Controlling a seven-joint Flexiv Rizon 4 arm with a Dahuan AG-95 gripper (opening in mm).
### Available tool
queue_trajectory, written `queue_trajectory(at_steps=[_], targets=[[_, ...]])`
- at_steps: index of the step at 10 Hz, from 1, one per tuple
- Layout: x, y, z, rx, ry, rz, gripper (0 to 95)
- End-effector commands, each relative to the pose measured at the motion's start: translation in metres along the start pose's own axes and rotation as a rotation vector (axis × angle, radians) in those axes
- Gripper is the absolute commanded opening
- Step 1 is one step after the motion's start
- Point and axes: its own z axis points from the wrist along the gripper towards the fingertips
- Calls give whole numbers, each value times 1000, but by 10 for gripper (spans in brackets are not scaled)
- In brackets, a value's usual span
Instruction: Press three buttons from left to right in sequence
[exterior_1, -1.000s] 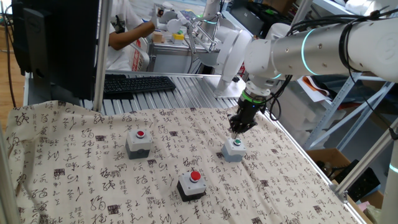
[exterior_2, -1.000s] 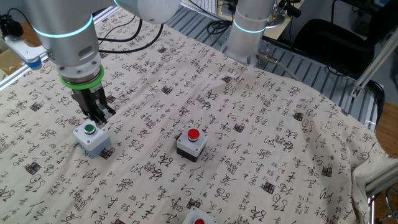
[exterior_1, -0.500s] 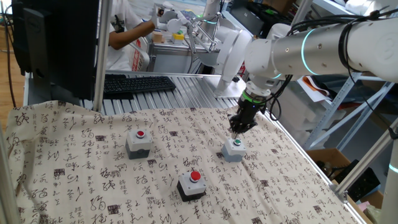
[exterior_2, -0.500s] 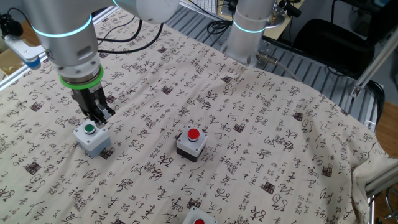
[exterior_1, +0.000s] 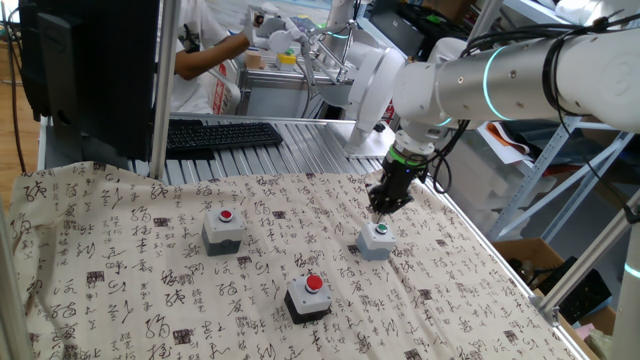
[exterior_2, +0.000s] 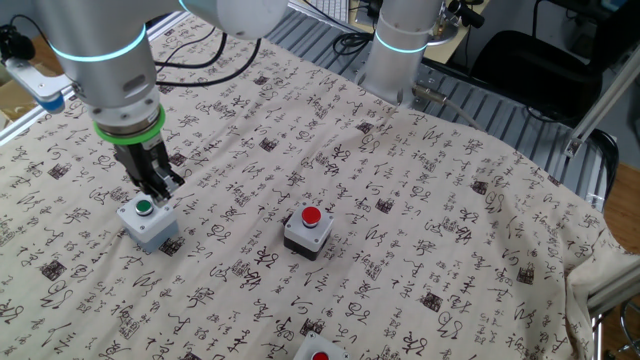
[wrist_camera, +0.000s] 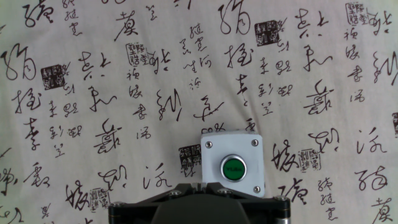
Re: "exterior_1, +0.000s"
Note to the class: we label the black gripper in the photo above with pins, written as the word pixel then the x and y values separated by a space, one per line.
pixel 402 180

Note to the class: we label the green button white box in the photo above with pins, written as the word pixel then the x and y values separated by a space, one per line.
pixel 372 247

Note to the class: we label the red mushroom button black-base box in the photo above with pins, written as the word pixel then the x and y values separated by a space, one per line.
pixel 305 300

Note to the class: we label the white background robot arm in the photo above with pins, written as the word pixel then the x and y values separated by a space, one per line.
pixel 372 90

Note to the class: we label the bare person forearm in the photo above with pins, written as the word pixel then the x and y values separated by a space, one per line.
pixel 210 57

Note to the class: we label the white orange paper stack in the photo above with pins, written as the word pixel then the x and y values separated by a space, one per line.
pixel 505 142

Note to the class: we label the brown cardboard box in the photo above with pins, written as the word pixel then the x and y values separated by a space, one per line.
pixel 525 250
pixel 597 320

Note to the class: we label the red button grey-base box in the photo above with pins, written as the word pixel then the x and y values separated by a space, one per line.
pixel 222 232

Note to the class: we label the grey metal shelving rack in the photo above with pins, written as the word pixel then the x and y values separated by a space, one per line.
pixel 550 150

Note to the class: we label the yellow toy block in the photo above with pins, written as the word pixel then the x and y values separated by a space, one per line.
pixel 286 61

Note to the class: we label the black computer keyboard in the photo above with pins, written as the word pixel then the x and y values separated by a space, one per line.
pixel 225 135

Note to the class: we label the black equipment case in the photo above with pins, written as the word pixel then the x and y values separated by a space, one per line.
pixel 425 25

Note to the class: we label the small wooden block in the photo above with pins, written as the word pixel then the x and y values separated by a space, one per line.
pixel 254 61

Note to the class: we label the white handheld teleoperation device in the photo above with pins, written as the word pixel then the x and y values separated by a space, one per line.
pixel 277 40

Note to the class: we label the black floor case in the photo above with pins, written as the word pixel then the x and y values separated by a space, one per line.
pixel 575 292

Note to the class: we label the white t-shirt person torso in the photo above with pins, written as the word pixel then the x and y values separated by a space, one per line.
pixel 192 95

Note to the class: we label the beige calligraphy print tablecloth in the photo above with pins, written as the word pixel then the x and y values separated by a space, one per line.
pixel 150 280

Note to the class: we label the pale green bag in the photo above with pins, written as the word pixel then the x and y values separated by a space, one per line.
pixel 602 346

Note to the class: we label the black computer monitor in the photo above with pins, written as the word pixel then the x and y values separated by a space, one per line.
pixel 100 75

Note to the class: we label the aluminium table edge rail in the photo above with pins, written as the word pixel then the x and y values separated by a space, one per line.
pixel 500 260

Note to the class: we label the aluminium frame post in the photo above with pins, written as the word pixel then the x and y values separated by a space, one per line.
pixel 482 20
pixel 165 85
pixel 590 252

